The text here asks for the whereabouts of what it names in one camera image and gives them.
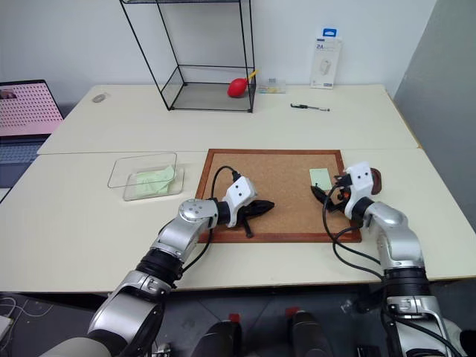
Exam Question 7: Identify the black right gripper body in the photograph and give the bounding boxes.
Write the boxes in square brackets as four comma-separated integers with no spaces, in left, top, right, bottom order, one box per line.
[332,173,354,215]

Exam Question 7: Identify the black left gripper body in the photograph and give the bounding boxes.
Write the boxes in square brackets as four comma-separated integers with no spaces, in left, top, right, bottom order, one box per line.
[236,202,261,225]

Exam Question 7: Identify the green sticky note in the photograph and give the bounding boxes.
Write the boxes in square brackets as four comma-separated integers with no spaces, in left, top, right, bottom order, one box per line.
[309,167,332,190]

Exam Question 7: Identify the small brown tray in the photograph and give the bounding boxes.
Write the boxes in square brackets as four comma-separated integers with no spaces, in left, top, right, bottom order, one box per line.
[370,167,384,194]

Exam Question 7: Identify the clear plastic box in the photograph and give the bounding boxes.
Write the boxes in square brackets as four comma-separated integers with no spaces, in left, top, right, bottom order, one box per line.
[107,152,186,202]

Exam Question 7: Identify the black pen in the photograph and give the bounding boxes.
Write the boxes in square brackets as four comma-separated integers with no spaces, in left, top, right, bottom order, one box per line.
[289,103,332,113]

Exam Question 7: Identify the crumpled green notes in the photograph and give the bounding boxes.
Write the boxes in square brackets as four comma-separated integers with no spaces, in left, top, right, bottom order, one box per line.
[135,164,176,195]

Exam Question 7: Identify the dark rounded shape red tag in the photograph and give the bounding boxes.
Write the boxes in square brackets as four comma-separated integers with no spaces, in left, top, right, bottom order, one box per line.
[193,313,243,357]
[285,306,333,357]

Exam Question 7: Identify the small clear pin case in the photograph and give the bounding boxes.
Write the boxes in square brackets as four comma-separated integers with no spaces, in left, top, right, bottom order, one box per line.
[258,77,289,95]

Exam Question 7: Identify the red rubber air blower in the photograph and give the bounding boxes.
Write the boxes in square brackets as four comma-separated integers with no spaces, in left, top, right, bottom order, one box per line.
[227,68,260,99]

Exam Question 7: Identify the white charger package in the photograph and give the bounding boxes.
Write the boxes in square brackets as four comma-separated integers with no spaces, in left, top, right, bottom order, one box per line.
[309,26,344,90]

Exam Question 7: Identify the laptop with pink screen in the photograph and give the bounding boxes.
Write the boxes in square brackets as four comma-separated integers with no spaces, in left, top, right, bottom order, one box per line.
[0,78,65,204]

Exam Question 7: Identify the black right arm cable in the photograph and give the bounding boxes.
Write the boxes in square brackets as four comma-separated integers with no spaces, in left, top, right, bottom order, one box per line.
[321,185,387,278]

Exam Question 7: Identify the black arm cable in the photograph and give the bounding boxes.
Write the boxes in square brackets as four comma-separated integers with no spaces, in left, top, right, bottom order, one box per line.
[321,185,387,278]
[173,165,242,287]

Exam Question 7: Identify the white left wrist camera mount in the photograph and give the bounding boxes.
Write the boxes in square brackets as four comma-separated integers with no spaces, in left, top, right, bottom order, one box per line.
[224,177,259,228]

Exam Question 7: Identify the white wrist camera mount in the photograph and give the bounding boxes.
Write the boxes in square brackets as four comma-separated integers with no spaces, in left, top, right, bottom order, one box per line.
[224,177,259,228]
[342,161,374,211]

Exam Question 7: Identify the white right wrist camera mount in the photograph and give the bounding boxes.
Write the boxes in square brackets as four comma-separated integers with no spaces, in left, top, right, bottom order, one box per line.
[342,161,374,211]

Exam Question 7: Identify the cork board with wooden frame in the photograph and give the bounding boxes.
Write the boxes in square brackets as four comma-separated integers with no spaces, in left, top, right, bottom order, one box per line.
[195,148,363,245]

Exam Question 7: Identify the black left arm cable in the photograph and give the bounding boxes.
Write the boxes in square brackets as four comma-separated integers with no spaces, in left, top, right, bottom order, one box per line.
[173,165,242,287]

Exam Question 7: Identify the black wire shelf rack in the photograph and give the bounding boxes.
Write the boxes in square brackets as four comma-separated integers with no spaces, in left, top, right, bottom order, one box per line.
[119,0,258,114]

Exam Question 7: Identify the white floor cables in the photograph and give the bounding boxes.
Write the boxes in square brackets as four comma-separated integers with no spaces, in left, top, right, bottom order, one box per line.
[0,292,55,324]

